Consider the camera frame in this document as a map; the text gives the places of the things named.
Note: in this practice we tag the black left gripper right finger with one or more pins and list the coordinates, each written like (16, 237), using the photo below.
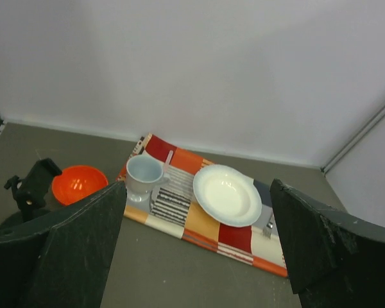
(333, 259)

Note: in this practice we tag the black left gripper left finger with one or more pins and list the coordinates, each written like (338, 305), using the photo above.
(62, 258)

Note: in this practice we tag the black clamp phone stand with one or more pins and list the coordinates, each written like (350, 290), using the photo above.
(29, 192)

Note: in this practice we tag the orange plastic bowl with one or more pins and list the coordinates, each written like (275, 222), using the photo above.
(76, 183)

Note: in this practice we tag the light blue footed cup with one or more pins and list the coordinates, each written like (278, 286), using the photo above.
(142, 175)

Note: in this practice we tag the white deep plate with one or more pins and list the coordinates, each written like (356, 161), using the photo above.
(227, 195)

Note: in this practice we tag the fork with pink handle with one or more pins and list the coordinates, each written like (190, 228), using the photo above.
(267, 230)

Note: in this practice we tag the right aluminium frame post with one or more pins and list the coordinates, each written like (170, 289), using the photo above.
(354, 139)

